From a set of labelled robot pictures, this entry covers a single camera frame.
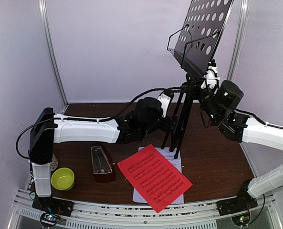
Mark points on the aluminium frame post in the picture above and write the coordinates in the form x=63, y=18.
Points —
x=239, y=40
x=52, y=56

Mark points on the red sheet music page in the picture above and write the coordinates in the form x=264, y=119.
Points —
x=154, y=177

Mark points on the right aluminium frame post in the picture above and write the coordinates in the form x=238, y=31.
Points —
x=239, y=40

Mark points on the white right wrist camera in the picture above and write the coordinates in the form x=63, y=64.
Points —
x=211, y=79

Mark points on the lime green bowl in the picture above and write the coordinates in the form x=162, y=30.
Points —
x=63, y=179

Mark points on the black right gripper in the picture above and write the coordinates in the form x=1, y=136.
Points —
x=195, y=86

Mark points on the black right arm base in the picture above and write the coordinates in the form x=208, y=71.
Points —
x=242, y=202

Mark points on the white sheet music page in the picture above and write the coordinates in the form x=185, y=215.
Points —
x=137, y=198

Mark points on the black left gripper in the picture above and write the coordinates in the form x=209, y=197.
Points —
x=171, y=124

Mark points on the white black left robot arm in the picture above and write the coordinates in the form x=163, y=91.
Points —
x=149, y=115

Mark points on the black perforated music stand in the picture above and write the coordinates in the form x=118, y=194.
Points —
x=194, y=50

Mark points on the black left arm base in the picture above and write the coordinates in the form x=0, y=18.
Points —
x=54, y=205

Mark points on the patterned mug yellow inside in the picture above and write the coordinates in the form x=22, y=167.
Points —
x=54, y=163

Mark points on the brown wooden metronome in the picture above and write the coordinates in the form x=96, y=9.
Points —
x=102, y=164

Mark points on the left aluminium frame post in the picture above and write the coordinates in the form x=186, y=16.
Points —
x=52, y=56

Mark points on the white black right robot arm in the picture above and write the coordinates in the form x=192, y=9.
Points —
x=220, y=104

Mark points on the aluminium front rail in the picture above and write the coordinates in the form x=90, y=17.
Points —
x=195, y=215

